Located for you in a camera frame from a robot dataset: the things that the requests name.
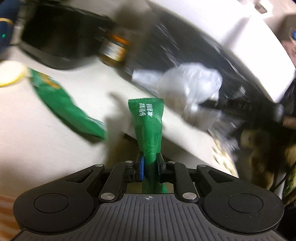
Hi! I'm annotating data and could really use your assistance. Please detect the small green snack wrapper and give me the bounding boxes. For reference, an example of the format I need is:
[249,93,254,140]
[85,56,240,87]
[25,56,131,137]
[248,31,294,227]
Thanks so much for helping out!
[128,98,168,194]

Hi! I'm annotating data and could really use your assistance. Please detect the long green snack wrapper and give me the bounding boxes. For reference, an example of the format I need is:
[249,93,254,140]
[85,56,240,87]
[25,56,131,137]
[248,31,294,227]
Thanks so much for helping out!
[30,69,107,140]

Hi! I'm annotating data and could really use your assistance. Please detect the clear plastic bag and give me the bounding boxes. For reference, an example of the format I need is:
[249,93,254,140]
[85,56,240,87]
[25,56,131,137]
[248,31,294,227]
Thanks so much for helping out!
[132,63,223,131]

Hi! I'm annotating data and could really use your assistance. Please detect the black microwave oven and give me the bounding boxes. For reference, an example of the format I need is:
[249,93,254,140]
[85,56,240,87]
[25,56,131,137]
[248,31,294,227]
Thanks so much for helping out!
[125,13,284,138]

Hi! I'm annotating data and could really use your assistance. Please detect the garlic cloves in bag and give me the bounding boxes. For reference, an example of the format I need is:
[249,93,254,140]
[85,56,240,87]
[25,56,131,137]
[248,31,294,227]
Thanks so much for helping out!
[207,129,239,178]

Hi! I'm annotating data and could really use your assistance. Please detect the white styrofoam box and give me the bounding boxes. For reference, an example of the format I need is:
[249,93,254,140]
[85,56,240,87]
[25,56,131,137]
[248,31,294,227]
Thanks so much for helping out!
[147,1,295,102]

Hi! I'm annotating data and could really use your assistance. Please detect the sauce jar orange lid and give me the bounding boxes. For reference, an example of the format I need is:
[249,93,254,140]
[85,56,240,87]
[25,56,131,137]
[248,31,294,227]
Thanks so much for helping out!
[99,33,130,67]

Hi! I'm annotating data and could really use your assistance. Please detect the pink striped towel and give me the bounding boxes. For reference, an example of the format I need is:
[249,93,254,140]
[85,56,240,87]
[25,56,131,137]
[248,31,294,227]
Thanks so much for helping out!
[0,195,20,240]

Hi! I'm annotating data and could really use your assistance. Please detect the yellow rimmed scrub pad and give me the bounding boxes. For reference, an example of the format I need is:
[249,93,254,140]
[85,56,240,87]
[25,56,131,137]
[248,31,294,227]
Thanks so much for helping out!
[0,60,28,87]

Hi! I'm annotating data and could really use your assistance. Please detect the blue small rice cooker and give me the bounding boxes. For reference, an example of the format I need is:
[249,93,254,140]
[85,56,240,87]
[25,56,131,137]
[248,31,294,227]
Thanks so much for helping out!
[0,0,23,55]

